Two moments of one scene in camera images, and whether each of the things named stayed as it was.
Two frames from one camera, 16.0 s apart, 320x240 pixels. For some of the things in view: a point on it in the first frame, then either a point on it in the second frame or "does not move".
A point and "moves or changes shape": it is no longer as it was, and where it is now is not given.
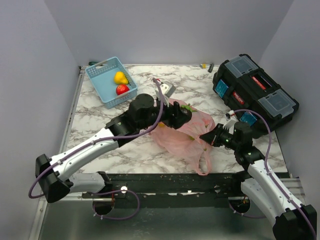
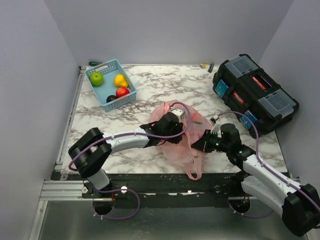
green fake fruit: (188, 107) -> (96, 78)
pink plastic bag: (185, 141) moves or changes shape
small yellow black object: (204, 66) does not move
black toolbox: (240, 84) does not move
